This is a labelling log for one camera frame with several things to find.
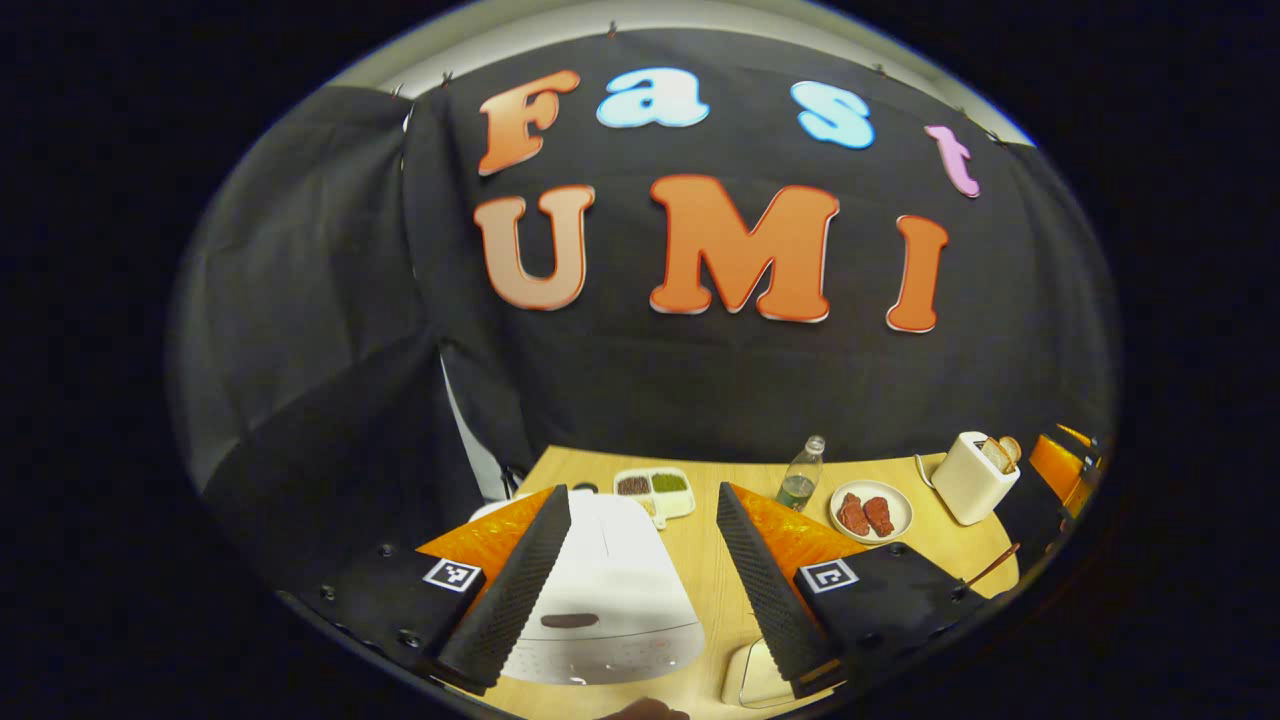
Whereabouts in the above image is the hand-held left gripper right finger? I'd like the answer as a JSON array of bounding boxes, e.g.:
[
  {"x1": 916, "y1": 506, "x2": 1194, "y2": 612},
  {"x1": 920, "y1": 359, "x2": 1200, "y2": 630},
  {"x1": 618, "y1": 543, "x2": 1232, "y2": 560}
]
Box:
[{"x1": 716, "y1": 482, "x2": 991, "y2": 699}]

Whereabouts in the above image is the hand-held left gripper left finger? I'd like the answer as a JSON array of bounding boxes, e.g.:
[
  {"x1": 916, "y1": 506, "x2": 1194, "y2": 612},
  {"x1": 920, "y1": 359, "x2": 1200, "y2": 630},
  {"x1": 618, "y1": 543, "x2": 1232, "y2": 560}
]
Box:
[{"x1": 290, "y1": 485, "x2": 573, "y2": 696}]

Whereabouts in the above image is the white rice cooker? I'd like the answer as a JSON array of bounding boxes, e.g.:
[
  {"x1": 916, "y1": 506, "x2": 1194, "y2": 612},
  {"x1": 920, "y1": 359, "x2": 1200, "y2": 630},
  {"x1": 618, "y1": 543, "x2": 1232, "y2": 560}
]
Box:
[{"x1": 470, "y1": 488, "x2": 706, "y2": 686}]

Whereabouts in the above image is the white toaster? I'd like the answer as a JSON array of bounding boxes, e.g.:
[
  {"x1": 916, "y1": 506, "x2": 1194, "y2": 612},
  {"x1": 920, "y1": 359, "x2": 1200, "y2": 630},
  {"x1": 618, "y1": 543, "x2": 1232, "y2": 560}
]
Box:
[{"x1": 930, "y1": 431, "x2": 1021, "y2": 526}]

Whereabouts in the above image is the clear plastic water bottle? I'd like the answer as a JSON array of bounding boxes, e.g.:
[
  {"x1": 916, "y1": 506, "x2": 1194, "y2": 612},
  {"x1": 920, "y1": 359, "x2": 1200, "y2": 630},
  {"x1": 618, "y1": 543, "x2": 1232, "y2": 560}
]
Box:
[{"x1": 775, "y1": 436, "x2": 827, "y2": 511}]

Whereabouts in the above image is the white divided grain dish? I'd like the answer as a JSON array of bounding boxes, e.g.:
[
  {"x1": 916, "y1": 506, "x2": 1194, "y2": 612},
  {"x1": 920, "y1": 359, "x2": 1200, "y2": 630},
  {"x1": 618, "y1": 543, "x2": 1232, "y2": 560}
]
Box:
[{"x1": 613, "y1": 467, "x2": 696, "y2": 531}]

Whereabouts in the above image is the white round plate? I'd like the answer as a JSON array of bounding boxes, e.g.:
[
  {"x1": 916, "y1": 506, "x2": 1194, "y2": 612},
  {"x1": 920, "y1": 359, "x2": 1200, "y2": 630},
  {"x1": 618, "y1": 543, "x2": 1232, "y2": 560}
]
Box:
[{"x1": 829, "y1": 480, "x2": 914, "y2": 546}]

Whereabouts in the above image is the black backdrop cloth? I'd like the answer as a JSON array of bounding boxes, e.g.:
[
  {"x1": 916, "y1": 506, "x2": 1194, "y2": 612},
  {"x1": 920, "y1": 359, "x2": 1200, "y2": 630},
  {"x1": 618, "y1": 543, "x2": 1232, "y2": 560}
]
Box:
[{"x1": 165, "y1": 28, "x2": 1121, "y2": 601}]

